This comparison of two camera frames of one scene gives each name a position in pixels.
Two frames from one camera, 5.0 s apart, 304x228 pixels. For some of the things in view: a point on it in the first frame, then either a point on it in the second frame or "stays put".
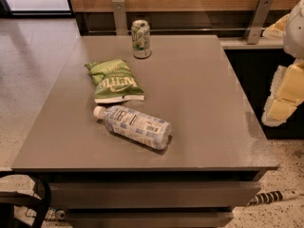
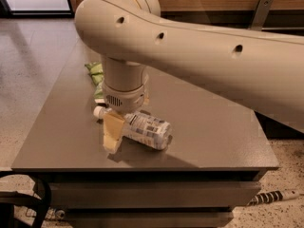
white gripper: x=294 y=32 to x=128 y=101
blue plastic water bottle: x=137 y=127 stays put
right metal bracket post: x=257 y=21 stays put
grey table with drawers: x=95 y=179 stays put
